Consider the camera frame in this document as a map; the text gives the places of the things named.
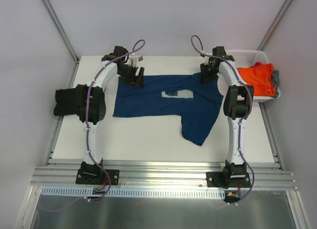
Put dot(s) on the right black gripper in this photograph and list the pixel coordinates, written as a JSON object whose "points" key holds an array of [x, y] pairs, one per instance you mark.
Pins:
{"points": [[206, 75]]}

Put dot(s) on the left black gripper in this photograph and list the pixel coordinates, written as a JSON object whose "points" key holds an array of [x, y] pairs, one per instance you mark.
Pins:
{"points": [[133, 75]]}

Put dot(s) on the blue t shirt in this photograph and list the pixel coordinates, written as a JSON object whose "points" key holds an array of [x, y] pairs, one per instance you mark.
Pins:
{"points": [[198, 104]]}

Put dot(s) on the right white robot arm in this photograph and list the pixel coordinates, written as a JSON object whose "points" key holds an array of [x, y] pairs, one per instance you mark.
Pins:
{"points": [[237, 106]]}

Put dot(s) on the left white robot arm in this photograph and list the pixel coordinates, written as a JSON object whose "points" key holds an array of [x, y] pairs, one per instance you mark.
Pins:
{"points": [[92, 104]]}

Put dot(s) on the white plastic basket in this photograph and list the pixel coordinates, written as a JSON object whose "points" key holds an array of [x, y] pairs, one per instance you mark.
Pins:
{"points": [[247, 58]]}

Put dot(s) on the orange t shirt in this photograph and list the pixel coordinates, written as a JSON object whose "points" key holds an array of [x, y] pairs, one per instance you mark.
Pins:
{"points": [[259, 77]]}

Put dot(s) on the grey t shirt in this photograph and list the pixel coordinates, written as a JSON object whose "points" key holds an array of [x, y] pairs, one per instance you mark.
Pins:
{"points": [[275, 81]]}

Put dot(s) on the folded black t shirt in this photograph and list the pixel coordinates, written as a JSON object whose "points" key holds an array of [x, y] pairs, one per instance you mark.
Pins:
{"points": [[68, 101]]}

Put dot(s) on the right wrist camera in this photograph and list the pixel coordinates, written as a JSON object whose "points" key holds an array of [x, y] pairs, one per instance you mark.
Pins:
{"points": [[206, 55]]}

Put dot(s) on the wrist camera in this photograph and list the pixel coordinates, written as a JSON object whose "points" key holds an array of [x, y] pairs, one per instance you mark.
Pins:
{"points": [[206, 55], [135, 59]]}

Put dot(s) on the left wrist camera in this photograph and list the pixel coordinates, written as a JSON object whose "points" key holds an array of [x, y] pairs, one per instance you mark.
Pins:
{"points": [[135, 59]]}

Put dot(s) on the aluminium mounting rail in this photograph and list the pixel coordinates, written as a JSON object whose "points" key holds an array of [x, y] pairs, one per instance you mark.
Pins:
{"points": [[181, 175]]}

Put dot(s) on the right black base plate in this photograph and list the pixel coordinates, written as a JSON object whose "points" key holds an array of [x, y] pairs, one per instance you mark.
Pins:
{"points": [[218, 179]]}

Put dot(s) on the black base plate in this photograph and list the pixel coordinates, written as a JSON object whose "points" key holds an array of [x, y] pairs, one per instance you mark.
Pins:
{"points": [[218, 179], [84, 178]]}

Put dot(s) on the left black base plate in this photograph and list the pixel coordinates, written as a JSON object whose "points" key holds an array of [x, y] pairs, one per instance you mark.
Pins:
{"points": [[84, 178]]}

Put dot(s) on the white slotted cable duct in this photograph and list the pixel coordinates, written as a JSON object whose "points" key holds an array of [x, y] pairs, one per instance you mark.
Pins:
{"points": [[134, 192]]}

